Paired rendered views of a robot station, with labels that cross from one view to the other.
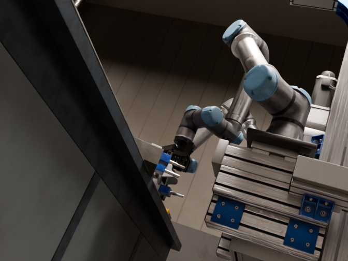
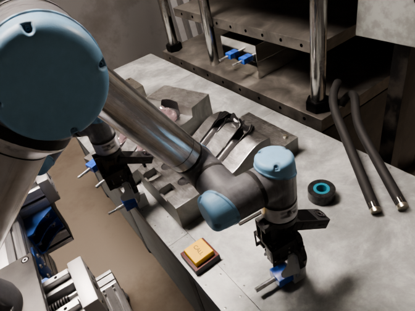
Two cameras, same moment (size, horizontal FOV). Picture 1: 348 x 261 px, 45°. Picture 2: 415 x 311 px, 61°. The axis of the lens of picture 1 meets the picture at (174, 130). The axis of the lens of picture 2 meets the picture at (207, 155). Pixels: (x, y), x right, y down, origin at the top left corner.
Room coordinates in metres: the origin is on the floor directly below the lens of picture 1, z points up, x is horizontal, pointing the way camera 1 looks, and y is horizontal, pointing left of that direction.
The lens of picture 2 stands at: (2.38, -0.46, 1.62)
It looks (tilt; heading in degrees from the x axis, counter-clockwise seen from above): 38 degrees down; 136
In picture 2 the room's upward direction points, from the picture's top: 14 degrees counter-clockwise
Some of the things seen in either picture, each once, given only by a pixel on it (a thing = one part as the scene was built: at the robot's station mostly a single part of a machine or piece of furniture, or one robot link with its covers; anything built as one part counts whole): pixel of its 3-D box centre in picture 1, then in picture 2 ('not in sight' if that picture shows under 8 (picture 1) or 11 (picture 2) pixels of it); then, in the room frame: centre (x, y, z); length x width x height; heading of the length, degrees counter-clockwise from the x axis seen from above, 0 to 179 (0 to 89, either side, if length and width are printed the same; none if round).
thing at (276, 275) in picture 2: not in sight; (278, 276); (2.10, -0.05, 0.83); 0.13 x 0.05 x 0.05; 65
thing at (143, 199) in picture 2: (167, 191); (126, 203); (1.55, -0.07, 0.83); 0.13 x 0.05 x 0.05; 69
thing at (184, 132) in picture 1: (184, 136); (106, 144); (1.56, -0.05, 1.07); 0.08 x 0.08 x 0.05
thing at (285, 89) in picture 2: not in sight; (280, 52); (1.40, 1.25, 0.76); 1.30 x 0.84 x 0.06; 163
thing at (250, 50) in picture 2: not in sight; (275, 39); (1.43, 1.16, 0.87); 0.50 x 0.27 x 0.17; 73
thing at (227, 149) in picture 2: not in sight; (210, 144); (1.70, 0.22, 0.92); 0.35 x 0.16 x 0.09; 73
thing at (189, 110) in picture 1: (191, 120); (94, 121); (1.55, -0.05, 1.14); 0.09 x 0.08 x 0.11; 29
